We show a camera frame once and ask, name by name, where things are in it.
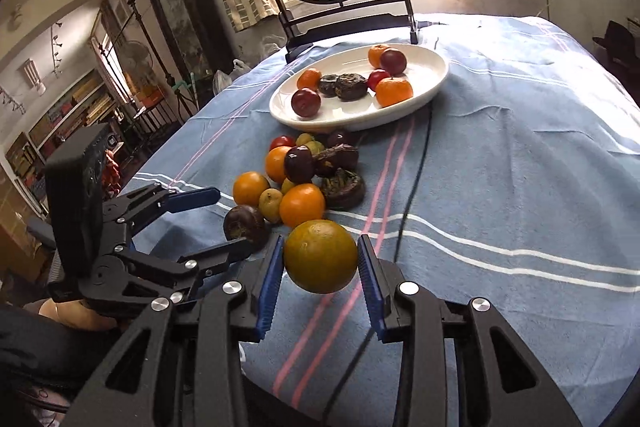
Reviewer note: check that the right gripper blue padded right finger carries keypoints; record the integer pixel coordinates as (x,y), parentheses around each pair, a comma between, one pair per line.
(375,288)

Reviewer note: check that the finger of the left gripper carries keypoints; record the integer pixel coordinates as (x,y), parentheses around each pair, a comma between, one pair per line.
(217,259)
(176,202)

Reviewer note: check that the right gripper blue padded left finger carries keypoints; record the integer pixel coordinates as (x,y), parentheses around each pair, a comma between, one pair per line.
(265,290)

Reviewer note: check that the large yellow green orange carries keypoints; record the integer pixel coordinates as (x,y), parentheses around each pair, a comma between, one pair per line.
(320,256)

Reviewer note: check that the large dark water chestnut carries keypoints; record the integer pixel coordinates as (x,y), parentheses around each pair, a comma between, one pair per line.
(351,87)

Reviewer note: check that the person's left hand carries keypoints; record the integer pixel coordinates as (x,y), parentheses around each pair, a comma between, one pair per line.
(76,315)

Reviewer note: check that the yellow small fruit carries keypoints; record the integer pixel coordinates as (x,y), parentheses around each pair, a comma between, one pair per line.
(269,205)

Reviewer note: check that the orange kumquat in pile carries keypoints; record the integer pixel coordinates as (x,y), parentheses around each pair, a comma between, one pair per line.
(302,203)

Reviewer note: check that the dark chestnut in pile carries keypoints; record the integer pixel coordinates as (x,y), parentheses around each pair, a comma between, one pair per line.
(343,191)

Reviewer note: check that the black coat stand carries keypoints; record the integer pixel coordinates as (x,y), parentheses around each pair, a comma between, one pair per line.
(134,67)

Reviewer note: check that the red cherry tomato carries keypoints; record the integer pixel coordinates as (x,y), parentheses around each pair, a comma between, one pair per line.
(282,140)

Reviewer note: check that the dark plum in pile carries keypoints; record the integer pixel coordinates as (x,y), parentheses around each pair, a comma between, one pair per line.
(299,164)

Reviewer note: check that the bookshelf with books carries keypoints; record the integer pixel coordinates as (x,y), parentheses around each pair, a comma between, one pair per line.
(87,102)

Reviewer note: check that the dark red plum on plate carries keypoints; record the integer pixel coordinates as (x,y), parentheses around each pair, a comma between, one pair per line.
(306,103)

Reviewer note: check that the small dark chestnut on plate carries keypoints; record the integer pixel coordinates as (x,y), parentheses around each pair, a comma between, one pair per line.
(327,85)

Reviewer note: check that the mandarin orange on plate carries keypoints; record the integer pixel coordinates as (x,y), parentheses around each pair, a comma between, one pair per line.
(391,91)

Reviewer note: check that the white oval plate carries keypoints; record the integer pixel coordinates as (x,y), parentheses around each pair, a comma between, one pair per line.
(426,70)

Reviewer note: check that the dark framed picture cabinet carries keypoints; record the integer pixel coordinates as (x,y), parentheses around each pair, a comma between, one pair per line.
(195,36)

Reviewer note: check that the dark red plum far plate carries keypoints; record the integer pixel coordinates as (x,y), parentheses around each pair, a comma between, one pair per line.
(393,61)

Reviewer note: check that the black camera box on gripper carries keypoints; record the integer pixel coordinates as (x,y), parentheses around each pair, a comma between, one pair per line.
(75,193)

